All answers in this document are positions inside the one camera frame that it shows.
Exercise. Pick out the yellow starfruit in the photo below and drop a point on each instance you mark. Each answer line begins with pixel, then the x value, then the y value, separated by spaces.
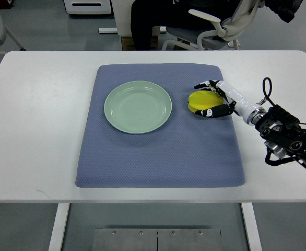
pixel 203 100

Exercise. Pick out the white table leg frame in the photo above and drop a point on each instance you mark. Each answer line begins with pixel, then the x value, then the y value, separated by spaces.
pixel 250 224

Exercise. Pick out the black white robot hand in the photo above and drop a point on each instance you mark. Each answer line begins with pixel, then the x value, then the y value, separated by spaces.
pixel 234 102

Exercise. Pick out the seated person in black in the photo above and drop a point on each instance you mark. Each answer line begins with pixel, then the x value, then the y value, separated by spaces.
pixel 147 14

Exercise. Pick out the light green plate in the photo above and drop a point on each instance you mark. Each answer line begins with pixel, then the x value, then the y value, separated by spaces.
pixel 137 107

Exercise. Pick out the metal floor plate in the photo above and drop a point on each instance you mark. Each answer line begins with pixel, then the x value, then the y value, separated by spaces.
pixel 157 239

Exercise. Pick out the white grey office chair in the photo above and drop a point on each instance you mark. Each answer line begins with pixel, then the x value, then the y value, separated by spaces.
pixel 224 32

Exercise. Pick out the cardboard box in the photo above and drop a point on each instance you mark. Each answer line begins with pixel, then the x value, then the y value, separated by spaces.
pixel 129 44

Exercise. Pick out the white cabinet base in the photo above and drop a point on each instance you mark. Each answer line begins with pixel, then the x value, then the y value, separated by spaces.
pixel 88 7

